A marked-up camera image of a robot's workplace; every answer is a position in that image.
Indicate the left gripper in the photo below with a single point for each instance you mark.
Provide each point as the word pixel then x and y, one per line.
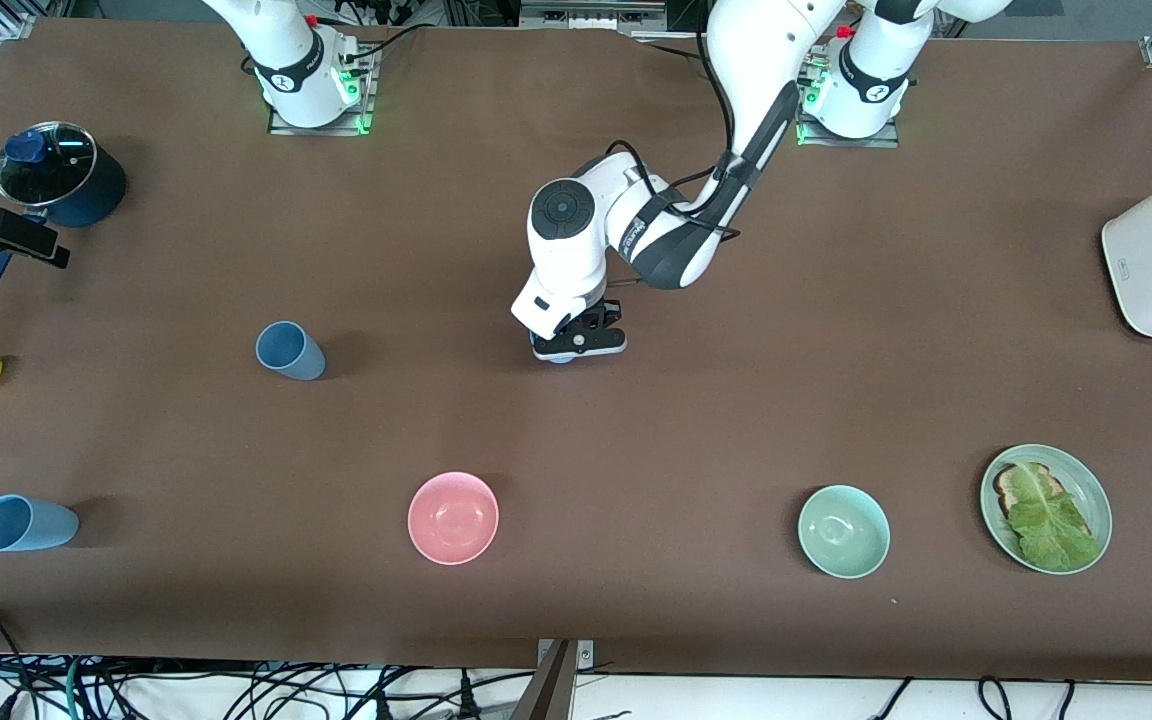
pixel 611 312

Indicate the blue plastic cup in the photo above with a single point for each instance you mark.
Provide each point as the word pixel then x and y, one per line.
pixel 562 360
pixel 36 525
pixel 296 358

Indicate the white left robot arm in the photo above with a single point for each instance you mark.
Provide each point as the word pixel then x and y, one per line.
pixel 776 60

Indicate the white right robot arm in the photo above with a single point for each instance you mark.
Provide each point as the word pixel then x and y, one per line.
pixel 281 50

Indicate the glass pot lid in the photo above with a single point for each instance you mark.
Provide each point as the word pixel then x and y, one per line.
pixel 61 170

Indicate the dark blue pot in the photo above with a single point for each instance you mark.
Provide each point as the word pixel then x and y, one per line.
pixel 96 195

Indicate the pink bowl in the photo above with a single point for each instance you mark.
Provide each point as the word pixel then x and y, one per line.
pixel 453 518

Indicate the grey metal box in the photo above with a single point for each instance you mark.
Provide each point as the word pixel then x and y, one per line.
pixel 591 15

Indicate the pale green bowl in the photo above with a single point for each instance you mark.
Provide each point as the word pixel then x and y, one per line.
pixel 844 532

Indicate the dark slanted bar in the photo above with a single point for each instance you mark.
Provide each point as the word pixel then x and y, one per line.
pixel 546 695

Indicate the toast slice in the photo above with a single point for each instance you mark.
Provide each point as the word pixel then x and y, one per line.
pixel 1008 488

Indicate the green lettuce leaf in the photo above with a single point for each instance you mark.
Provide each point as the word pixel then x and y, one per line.
pixel 1051 530

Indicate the pale green plate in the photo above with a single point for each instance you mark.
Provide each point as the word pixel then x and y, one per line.
pixel 1091 490

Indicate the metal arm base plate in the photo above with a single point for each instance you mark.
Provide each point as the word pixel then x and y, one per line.
pixel 286 130
pixel 886 142

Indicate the small metal bracket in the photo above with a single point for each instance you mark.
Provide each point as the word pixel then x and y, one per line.
pixel 586 655

